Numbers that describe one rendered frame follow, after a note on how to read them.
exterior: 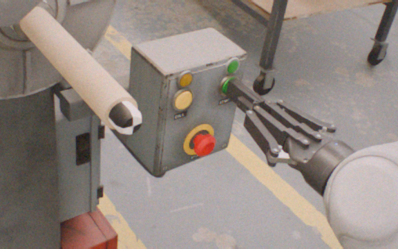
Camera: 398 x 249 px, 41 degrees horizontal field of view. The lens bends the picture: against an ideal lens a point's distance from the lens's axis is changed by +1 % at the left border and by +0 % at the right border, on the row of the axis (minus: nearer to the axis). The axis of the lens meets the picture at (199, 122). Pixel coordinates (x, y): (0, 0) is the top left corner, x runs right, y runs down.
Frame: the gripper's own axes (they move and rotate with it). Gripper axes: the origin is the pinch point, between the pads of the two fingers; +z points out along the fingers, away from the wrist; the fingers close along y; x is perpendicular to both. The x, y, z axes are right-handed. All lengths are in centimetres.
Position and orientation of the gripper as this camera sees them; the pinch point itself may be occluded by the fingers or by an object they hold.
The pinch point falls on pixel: (244, 97)
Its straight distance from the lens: 81.6
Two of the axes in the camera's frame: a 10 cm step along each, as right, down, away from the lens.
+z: -5.9, -5.4, 6.0
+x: 1.3, -7.9, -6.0
